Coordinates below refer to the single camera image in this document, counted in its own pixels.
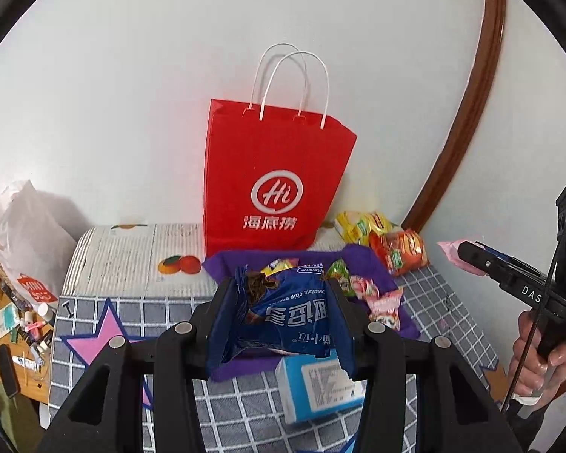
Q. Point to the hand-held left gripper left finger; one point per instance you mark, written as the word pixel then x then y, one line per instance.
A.
pixel 221 321

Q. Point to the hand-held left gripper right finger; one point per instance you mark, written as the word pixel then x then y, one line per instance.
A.
pixel 342 330

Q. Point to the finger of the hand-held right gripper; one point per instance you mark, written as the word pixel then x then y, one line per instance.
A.
pixel 497 254
pixel 476 257

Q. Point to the small pink snack packet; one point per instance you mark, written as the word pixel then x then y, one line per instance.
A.
pixel 448 250

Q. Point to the blue cookie packet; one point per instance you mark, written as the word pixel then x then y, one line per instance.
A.
pixel 287 316

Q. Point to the yellow orange snack packet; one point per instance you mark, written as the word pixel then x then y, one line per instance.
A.
pixel 278 264

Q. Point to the person's right forearm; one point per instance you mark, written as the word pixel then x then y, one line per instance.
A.
pixel 542 427

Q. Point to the person's right hand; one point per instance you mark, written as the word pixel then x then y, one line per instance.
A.
pixel 523 368

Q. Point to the strawberry print snack packet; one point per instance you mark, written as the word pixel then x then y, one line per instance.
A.
pixel 363 288

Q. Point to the green snack packet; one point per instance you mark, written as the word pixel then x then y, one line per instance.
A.
pixel 339 271

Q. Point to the blue white box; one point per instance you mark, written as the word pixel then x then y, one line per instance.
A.
pixel 320 387

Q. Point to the orange chip bag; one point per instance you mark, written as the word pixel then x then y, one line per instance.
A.
pixel 403 250

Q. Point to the purple cloth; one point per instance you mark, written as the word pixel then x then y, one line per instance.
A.
pixel 368 257

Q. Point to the grey checked bed sheet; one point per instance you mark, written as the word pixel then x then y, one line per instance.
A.
pixel 453 339

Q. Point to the orange paper star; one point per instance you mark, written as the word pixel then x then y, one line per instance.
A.
pixel 488 370

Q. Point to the yellow snack bag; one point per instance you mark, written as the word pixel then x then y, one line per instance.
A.
pixel 358 226

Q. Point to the fruit print white quilt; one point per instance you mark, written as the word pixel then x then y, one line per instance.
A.
pixel 122 255

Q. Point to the pink paper star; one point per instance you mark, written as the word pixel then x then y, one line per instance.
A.
pixel 94 339

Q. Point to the red paper bag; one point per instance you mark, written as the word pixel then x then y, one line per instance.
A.
pixel 273 160

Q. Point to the small white bottle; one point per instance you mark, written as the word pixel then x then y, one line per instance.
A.
pixel 46 312

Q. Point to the wooden bedside cabinet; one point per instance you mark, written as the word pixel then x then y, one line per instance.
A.
pixel 37 389

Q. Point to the white tube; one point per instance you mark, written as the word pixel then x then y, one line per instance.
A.
pixel 28 363

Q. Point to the teal white card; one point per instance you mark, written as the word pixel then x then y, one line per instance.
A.
pixel 7 321

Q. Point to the white plastic shopping bag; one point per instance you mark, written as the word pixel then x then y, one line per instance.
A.
pixel 23 236

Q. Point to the black phone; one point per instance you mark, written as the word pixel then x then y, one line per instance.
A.
pixel 7 370

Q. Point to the brown wooden door frame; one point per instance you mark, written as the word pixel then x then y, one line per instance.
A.
pixel 481 104

